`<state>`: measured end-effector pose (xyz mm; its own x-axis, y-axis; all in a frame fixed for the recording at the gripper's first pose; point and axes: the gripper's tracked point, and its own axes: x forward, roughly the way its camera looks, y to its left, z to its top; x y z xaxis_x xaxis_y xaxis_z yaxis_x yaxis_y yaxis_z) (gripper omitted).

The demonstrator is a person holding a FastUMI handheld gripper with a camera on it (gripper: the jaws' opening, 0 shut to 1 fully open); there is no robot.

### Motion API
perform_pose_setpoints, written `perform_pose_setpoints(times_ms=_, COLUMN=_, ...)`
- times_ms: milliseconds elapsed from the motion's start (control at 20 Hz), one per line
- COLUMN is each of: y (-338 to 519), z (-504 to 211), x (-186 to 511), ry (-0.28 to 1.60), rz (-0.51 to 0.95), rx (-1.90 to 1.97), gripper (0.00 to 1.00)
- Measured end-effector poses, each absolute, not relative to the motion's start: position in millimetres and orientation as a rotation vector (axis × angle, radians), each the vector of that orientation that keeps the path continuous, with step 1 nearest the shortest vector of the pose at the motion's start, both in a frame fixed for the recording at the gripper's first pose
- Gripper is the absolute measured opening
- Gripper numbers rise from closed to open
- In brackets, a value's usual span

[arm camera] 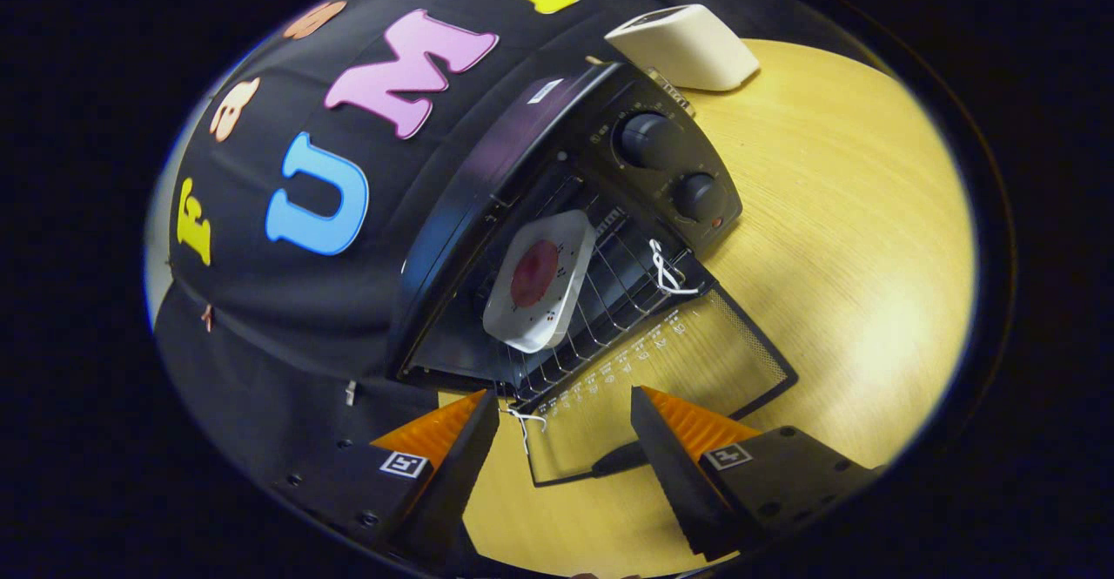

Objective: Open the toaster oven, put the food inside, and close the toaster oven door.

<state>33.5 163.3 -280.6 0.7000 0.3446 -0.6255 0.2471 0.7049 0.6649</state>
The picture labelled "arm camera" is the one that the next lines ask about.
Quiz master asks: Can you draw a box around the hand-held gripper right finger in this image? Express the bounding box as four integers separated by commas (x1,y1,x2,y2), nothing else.
629,385,880,560

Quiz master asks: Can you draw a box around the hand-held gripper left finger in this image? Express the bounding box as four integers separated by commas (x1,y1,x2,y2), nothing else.
270,389,501,562

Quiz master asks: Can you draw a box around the pink round ham slice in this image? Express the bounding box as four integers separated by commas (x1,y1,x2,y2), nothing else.
510,240,560,308

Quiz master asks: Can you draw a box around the white square plate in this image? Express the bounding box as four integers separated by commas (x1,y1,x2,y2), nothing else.
482,210,598,354

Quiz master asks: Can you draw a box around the black toaster oven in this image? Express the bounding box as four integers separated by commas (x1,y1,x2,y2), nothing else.
387,61,800,488

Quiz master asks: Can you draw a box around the cream bread toaster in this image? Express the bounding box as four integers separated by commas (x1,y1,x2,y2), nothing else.
605,3,761,92

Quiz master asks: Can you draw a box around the white string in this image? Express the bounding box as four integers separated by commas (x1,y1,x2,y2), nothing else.
650,239,700,295
500,405,547,458

